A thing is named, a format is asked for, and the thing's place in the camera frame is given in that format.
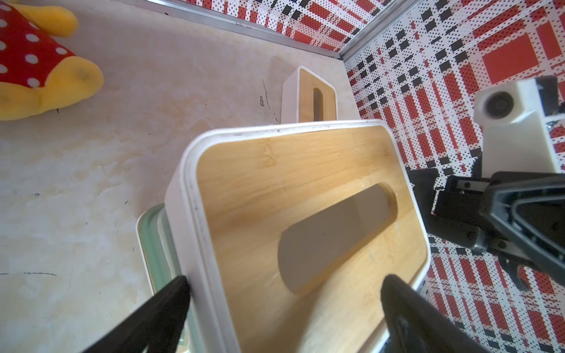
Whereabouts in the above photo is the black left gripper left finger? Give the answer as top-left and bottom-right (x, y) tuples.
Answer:
(85, 275), (191, 352)

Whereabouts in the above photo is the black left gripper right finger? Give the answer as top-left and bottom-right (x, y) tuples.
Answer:
(381, 274), (488, 352)

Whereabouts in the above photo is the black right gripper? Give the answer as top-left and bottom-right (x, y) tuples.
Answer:
(408, 169), (564, 291)

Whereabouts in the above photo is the mint green square tissue box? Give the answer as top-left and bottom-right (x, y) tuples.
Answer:
(136, 204), (205, 352)

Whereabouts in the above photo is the white bamboo-lid tissue box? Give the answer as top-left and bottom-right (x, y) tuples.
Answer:
(165, 120), (431, 352)

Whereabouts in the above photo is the white bamboo-lid box right corner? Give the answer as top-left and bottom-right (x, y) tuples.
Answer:
(281, 66), (338, 124)

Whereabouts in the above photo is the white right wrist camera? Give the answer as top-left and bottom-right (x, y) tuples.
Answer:
(473, 76), (564, 178)

